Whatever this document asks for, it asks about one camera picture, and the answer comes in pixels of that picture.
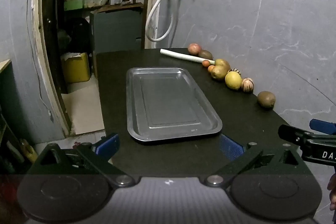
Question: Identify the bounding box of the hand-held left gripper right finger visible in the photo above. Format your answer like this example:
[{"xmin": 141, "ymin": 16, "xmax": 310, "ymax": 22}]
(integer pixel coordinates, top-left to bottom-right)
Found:
[{"xmin": 205, "ymin": 135, "xmax": 307, "ymax": 187}]

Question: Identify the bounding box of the metal tray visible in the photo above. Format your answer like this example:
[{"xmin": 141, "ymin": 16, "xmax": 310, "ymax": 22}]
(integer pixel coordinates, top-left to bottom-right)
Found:
[{"xmin": 126, "ymin": 67, "xmax": 223, "ymax": 146}]

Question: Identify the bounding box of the white leek stalk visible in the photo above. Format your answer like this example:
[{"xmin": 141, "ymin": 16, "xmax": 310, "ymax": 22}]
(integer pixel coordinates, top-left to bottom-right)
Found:
[{"xmin": 160, "ymin": 49, "xmax": 216, "ymax": 65}]

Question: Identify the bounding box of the yellow-green mango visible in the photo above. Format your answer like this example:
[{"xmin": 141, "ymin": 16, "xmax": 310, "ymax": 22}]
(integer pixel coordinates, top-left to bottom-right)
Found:
[{"xmin": 214, "ymin": 59, "xmax": 231, "ymax": 72}]

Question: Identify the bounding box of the yellow plastic bin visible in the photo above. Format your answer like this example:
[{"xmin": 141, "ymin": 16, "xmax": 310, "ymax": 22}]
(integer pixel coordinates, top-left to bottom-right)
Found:
[{"xmin": 60, "ymin": 52, "xmax": 91, "ymax": 83}]

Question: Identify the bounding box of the person's right hand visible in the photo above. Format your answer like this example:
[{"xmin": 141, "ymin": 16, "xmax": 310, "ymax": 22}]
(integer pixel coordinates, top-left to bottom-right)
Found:
[{"xmin": 327, "ymin": 173, "xmax": 336, "ymax": 211}]

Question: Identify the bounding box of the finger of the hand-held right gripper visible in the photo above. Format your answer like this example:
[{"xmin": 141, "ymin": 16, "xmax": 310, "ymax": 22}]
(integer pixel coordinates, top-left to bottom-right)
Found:
[
  {"xmin": 278, "ymin": 124, "xmax": 317, "ymax": 152},
  {"xmin": 309, "ymin": 119, "xmax": 336, "ymax": 136}
]

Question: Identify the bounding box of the wooden shelf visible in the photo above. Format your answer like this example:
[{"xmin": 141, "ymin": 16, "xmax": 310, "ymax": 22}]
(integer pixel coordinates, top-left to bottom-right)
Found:
[{"xmin": 0, "ymin": 59, "xmax": 12, "ymax": 77}]

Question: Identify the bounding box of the brown kiwi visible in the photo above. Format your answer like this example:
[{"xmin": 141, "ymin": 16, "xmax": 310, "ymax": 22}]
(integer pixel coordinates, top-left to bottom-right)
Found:
[
  {"xmin": 257, "ymin": 91, "xmax": 276, "ymax": 109},
  {"xmin": 199, "ymin": 50, "xmax": 214, "ymax": 61}
]

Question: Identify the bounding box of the yellow lemon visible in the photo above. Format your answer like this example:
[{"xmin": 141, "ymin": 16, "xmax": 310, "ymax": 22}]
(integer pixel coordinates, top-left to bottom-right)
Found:
[{"xmin": 225, "ymin": 71, "xmax": 242, "ymax": 90}]

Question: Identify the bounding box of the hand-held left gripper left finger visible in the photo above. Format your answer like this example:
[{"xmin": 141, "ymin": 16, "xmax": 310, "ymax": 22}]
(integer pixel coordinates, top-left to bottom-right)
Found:
[{"xmin": 28, "ymin": 133, "xmax": 135, "ymax": 188}]

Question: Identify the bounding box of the door frame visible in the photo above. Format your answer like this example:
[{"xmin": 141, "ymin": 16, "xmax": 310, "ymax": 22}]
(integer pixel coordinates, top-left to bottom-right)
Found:
[{"xmin": 31, "ymin": 0, "xmax": 72, "ymax": 136}]

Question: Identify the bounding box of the red apple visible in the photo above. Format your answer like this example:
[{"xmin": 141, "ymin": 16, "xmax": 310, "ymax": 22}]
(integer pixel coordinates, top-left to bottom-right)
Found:
[{"xmin": 188, "ymin": 43, "xmax": 202, "ymax": 56}]

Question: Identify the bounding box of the green box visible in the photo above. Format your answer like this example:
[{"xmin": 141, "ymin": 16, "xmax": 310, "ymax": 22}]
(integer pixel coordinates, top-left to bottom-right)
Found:
[{"xmin": 64, "ymin": 0, "xmax": 85, "ymax": 11}]

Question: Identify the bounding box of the yellow-green pear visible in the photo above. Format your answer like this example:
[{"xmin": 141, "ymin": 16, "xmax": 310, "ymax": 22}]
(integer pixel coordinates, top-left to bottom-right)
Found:
[{"xmin": 211, "ymin": 65, "xmax": 228, "ymax": 81}]

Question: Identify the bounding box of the thin wall cable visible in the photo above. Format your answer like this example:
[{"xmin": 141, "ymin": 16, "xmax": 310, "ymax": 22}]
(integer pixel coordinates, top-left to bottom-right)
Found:
[{"xmin": 26, "ymin": 0, "xmax": 54, "ymax": 123}]

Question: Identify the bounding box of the white hose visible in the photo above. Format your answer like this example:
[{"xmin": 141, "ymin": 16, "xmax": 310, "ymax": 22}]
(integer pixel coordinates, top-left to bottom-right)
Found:
[{"xmin": 145, "ymin": 0, "xmax": 180, "ymax": 42}]

